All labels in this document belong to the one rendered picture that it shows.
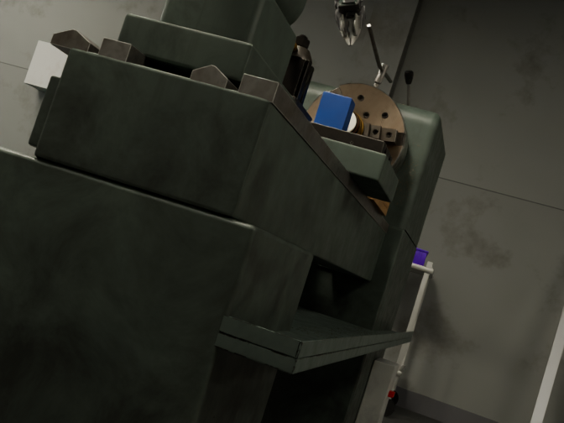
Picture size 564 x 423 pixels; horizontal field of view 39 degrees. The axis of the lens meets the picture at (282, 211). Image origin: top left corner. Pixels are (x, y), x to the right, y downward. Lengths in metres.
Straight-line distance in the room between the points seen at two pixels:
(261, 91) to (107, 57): 0.23
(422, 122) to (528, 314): 3.07
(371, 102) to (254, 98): 1.40
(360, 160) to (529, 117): 4.06
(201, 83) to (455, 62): 4.80
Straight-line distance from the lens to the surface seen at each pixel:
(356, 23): 2.40
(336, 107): 2.10
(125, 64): 1.12
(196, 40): 1.15
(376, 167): 1.65
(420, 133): 2.55
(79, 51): 1.16
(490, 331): 5.47
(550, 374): 4.95
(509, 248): 5.50
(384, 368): 2.76
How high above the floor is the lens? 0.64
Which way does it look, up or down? 4 degrees up
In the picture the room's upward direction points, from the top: 18 degrees clockwise
